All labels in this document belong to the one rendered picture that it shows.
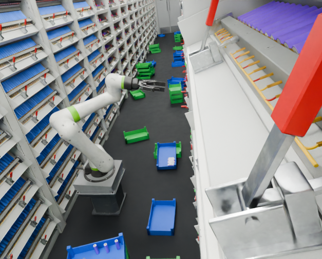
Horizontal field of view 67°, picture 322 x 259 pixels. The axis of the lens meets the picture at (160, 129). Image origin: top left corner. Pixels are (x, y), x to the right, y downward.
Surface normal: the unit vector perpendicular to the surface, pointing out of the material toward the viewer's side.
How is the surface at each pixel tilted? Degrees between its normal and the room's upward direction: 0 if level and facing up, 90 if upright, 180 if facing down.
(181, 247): 0
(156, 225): 0
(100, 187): 90
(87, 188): 90
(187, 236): 0
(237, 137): 17
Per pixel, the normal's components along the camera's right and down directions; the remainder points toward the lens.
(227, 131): -0.41, -0.80
